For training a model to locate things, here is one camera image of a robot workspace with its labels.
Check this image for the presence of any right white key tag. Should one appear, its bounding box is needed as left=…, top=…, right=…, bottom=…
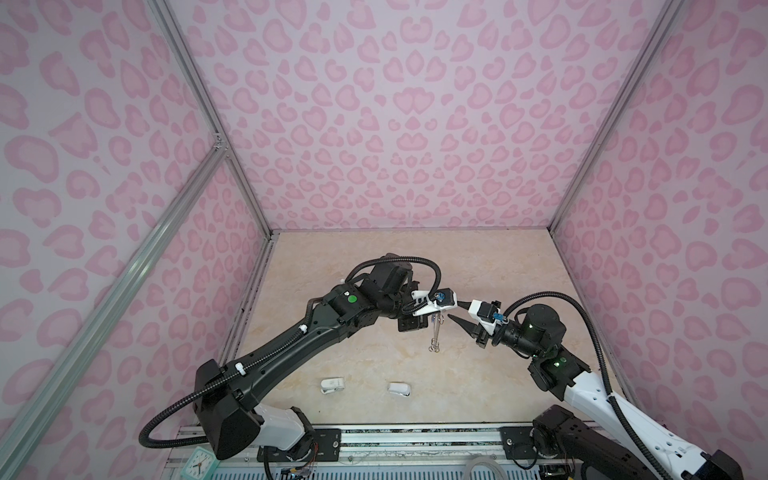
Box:
left=387, top=382, right=412, bottom=397

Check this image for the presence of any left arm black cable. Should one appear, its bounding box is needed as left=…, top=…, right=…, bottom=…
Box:
left=139, top=256, right=443, bottom=450

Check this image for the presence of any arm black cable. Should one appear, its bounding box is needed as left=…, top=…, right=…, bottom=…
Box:
left=139, top=256, right=443, bottom=450
left=502, top=291, right=673, bottom=480

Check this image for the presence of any white key tag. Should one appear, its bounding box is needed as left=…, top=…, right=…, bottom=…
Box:
left=320, top=377, right=345, bottom=395
left=387, top=382, right=412, bottom=397

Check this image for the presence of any small green clock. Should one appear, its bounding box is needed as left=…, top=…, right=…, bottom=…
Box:
left=180, top=446, right=220, bottom=480

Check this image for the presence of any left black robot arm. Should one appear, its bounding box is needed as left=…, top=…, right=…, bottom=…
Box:
left=193, top=254, right=441, bottom=460

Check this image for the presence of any diagonal aluminium frame bar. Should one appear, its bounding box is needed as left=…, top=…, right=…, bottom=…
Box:
left=1, top=146, right=228, bottom=479

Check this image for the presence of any silver carabiner keyring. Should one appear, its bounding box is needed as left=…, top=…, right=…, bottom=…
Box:
left=429, top=312, right=444, bottom=353

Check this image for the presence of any clear plastic tube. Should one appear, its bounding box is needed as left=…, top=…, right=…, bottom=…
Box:
left=462, top=456, right=508, bottom=480

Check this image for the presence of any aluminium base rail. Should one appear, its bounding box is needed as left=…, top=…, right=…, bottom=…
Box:
left=157, top=421, right=661, bottom=480

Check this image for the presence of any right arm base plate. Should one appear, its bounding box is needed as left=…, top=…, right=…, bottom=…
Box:
left=499, top=424, right=538, bottom=462

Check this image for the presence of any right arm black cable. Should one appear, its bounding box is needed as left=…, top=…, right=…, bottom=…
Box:
left=502, top=291, right=673, bottom=480

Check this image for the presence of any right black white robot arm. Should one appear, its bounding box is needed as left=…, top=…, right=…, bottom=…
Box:
left=449, top=300, right=744, bottom=479

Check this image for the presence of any left white key tag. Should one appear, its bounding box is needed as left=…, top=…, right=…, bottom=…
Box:
left=320, top=377, right=345, bottom=395

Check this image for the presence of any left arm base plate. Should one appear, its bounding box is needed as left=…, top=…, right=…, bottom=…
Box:
left=257, top=428, right=342, bottom=463

